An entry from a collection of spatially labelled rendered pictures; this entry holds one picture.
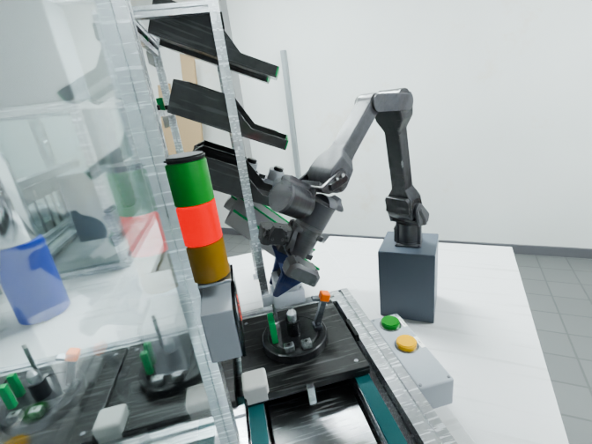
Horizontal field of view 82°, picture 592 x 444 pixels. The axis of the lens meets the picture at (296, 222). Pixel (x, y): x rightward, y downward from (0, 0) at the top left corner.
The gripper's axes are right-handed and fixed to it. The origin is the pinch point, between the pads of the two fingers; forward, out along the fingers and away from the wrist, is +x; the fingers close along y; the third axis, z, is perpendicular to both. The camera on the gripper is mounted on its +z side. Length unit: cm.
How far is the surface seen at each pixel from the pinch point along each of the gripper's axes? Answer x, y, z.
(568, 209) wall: -84, -140, -238
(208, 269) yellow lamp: -5.6, 21.3, 17.4
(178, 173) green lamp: -14.8, 21.2, 25.1
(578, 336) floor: -8, -63, -202
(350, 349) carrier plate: 6.6, 6.6, -18.5
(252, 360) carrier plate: 18.3, 2.8, -2.6
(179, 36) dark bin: -32, -24, 37
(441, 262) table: -14, -35, -65
